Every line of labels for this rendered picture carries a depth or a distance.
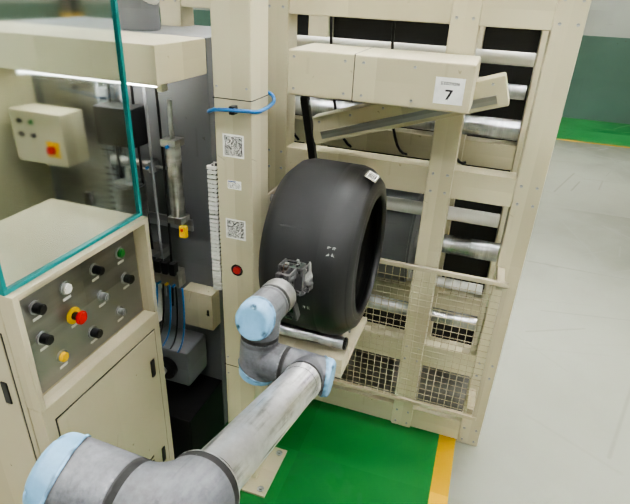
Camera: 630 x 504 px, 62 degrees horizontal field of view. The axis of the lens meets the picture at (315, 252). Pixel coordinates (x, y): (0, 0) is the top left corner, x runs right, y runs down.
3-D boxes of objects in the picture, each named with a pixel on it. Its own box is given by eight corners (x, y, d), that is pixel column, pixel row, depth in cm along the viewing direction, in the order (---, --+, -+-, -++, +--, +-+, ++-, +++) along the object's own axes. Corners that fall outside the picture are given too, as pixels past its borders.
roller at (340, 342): (256, 319, 189) (251, 329, 186) (254, 312, 186) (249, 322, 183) (348, 342, 179) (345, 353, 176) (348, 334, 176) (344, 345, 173)
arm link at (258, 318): (230, 338, 119) (233, 299, 116) (254, 315, 130) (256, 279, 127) (268, 349, 117) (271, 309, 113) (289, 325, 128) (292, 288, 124)
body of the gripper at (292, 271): (311, 262, 139) (295, 278, 128) (309, 291, 142) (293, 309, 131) (285, 257, 141) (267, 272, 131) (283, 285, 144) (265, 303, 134)
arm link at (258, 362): (274, 395, 121) (278, 349, 117) (230, 381, 125) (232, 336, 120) (289, 374, 130) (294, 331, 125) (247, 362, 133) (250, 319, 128)
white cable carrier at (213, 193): (212, 288, 194) (206, 165, 172) (219, 282, 198) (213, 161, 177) (223, 291, 193) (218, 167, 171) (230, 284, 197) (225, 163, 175)
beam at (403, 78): (286, 95, 179) (287, 48, 172) (311, 84, 200) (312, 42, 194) (468, 115, 162) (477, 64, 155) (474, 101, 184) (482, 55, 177)
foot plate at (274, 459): (208, 479, 232) (208, 475, 231) (236, 436, 254) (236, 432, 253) (264, 498, 224) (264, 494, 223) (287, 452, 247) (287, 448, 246)
